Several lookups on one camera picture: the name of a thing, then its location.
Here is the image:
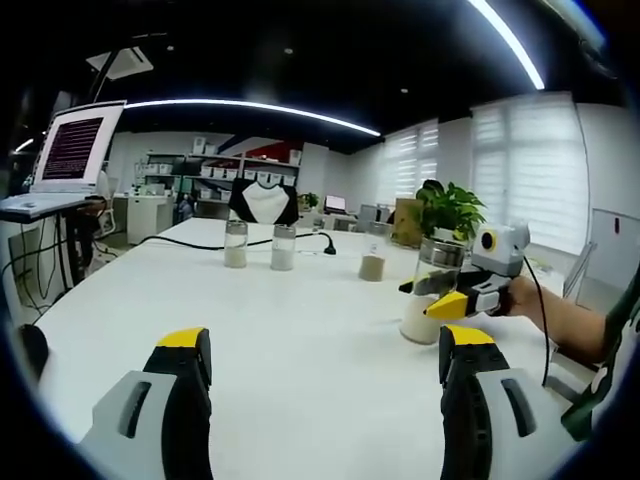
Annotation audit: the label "brown paper bag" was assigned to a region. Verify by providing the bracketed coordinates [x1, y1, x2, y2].
[392, 198, 424, 249]

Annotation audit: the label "long ceiling light strip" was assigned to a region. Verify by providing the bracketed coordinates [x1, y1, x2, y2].
[467, 0, 546, 91]
[123, 97, 382, 137]

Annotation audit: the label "black laptop stand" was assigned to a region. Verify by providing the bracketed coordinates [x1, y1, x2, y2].
[0, 199, 109, 321]

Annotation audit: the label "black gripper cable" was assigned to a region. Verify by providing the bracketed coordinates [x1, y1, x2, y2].
[514, 244, 552, 389]

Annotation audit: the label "small white seasoning bottle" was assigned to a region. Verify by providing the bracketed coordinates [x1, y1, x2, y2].
[270, 223, 296, 272]

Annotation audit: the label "white laptop with dark screen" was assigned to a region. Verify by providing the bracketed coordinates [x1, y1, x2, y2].
[0, 99, 128, 221]

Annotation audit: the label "black power cable with plug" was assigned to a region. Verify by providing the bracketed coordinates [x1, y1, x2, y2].
[137, 230, 339, 255]

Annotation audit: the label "small beige seasoning bottle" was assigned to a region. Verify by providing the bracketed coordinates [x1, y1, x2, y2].
[223, 219, 249, 270]

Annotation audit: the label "shelf with white storage bins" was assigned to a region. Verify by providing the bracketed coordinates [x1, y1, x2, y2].
[134, 133, 305, 206]

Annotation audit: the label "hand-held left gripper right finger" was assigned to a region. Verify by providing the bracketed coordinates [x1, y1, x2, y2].
[438, 323, 581, 480]

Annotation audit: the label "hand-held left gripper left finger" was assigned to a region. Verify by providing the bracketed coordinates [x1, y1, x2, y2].
[79, 327, 214, 480]

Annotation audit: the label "white window blinds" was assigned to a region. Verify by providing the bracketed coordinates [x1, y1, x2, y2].
[369, 92, 591, 251]

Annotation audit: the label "white cabinet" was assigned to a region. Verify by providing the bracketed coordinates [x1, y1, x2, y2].
[112, 193, 176, 246]

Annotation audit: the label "large white seasoning bottle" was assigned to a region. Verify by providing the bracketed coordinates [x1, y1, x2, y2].
[398, 234, 464, 346]

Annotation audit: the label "large green potted plant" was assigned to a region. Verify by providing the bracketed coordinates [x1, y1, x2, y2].
[414, 180, 489, 244]

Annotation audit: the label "ceiling air conditioner unit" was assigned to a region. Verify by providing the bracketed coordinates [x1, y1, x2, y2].
[84, 45, 154, 81]

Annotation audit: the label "large brown seasoning bottle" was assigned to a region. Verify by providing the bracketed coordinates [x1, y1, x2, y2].
[358, 232, 389, 282]

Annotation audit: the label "black rounded object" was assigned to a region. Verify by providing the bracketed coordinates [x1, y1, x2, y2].
[19, 323, 51, 384]

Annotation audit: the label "person's right hand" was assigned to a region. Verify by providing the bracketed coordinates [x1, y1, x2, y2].
[499, 275, 539, 317]

